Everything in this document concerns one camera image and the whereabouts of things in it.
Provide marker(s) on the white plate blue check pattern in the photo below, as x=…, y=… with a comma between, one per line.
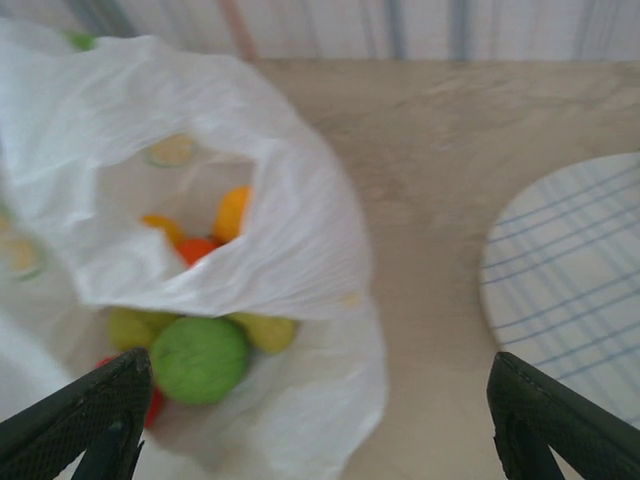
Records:
x=575, y=260

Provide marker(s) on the white plastic bag fruit print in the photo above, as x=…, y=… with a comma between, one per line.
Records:
x=280, y=200

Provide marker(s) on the red apple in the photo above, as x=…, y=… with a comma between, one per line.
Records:
x=154, y=405

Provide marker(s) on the red-orange fruit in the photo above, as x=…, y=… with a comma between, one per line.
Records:
x=197, y=250

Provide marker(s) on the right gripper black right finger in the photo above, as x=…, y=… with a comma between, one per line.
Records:
x=550, y=425

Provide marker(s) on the green round fruit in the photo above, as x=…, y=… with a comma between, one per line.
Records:
x=200, y=360

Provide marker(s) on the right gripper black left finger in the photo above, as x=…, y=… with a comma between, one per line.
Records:
x=75, y=430

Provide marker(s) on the yellow-green fruit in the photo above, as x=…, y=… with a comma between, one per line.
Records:
x=270, y=332
x=127, y=330

